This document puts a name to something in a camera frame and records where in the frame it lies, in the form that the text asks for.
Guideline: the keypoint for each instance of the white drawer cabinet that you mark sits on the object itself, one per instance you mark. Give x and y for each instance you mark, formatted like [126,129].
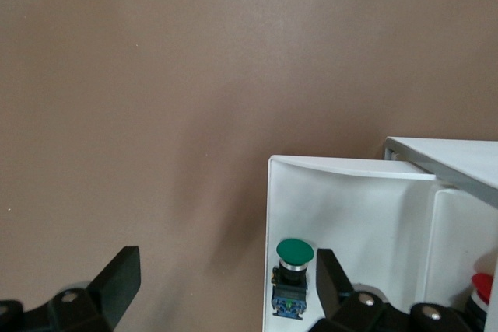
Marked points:
[467,157]

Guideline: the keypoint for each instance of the green mushroom push button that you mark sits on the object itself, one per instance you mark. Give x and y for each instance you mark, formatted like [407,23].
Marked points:
[290,270]

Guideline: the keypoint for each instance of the white plastic bin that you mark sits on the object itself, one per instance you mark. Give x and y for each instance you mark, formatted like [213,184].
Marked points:
[350,211]

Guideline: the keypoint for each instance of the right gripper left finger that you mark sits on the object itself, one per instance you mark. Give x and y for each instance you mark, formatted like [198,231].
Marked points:
[116,281]

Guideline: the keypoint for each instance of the red push button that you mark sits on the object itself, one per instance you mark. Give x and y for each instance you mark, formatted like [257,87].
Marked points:
[484,285]

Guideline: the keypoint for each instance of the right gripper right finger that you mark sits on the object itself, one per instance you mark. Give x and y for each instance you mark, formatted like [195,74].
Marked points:
[330,285]

